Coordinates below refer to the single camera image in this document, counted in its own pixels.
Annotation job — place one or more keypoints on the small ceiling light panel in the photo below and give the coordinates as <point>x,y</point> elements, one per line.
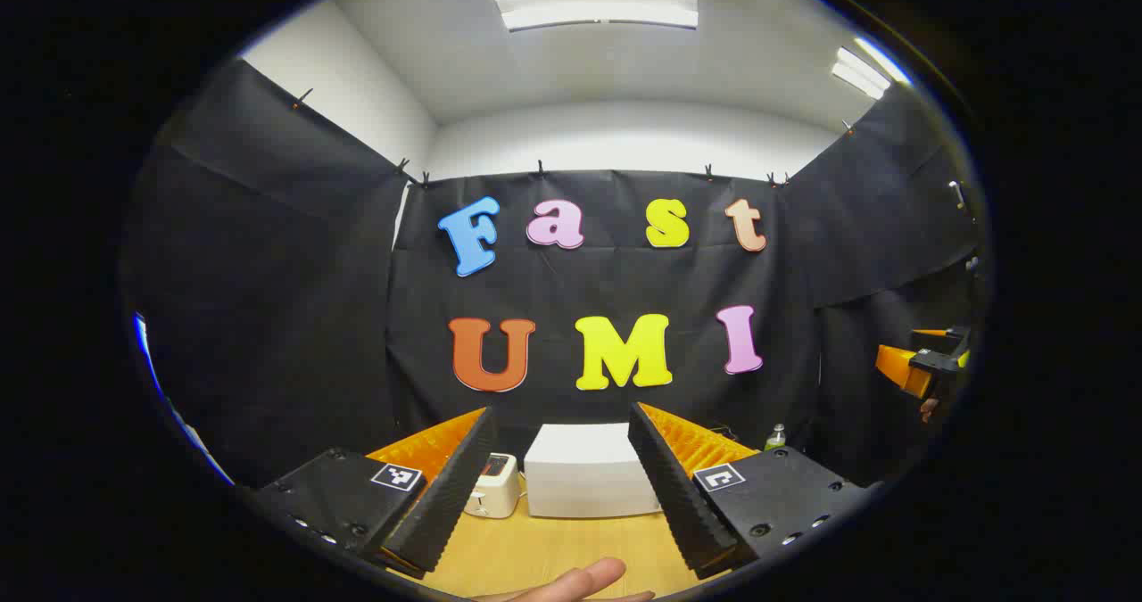
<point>861,71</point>

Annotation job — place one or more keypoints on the black backdrop cloth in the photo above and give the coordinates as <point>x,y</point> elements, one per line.
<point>268,317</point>

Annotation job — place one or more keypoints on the white microwave oven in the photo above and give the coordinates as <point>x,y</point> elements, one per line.
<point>589,473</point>

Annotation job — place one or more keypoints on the white toaster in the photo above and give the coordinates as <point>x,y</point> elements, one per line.
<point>495,490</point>

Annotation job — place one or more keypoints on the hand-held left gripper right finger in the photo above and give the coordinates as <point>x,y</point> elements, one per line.
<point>678,495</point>

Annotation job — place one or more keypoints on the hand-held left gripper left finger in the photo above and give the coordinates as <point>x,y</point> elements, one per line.
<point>446,495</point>

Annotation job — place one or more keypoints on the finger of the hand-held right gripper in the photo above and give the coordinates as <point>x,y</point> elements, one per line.
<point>901,368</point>

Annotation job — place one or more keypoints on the green drink bottle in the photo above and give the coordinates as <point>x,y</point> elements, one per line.
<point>775,441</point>

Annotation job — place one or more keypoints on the large ceiling light panel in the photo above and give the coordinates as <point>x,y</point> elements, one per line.
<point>593,0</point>

